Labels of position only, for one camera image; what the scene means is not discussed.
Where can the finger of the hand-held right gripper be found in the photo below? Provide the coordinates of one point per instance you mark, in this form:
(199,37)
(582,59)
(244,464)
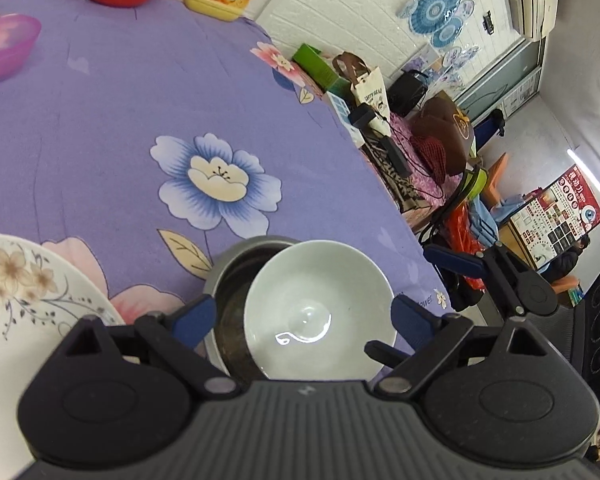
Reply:
(385,352)
(450,259)

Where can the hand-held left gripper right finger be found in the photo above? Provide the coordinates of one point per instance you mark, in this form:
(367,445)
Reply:
(412,320)

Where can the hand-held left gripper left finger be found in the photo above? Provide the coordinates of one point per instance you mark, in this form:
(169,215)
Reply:
(195,317)

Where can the metal bowl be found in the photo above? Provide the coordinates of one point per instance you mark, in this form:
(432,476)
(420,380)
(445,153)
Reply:
(230,310)

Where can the white bowl with red pattern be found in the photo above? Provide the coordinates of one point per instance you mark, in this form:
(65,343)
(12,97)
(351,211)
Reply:
(325,310)

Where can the white floral plate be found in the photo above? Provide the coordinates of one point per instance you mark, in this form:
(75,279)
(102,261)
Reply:
(25,280)

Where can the red plastic bag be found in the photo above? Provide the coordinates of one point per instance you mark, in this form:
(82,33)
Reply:
(467,240)

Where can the long black box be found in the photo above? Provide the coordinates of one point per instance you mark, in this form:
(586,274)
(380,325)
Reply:
(394,155)

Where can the brown bag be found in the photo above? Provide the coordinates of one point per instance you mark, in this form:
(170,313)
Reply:
(445,130)

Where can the blue office chair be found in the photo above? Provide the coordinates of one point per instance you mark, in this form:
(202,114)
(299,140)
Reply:
(490,130)

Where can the black power adapter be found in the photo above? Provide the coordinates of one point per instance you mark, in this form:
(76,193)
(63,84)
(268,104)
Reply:
(364,116)

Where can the beige tote bag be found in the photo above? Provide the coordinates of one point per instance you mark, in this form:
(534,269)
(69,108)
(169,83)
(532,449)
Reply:
(367,92)

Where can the green box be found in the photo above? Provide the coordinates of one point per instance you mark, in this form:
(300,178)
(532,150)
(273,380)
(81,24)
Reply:
(315,67)

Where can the blue paper fans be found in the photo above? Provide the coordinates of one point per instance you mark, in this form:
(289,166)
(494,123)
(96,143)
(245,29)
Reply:
(435,12)

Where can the purple plastic bowl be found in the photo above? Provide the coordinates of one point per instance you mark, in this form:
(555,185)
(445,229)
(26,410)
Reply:
(2,45)

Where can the red wall poster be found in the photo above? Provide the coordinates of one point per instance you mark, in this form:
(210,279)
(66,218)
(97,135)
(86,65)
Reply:
(555,215)

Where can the wall photos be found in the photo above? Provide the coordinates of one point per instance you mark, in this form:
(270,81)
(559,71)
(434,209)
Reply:
(445,67)

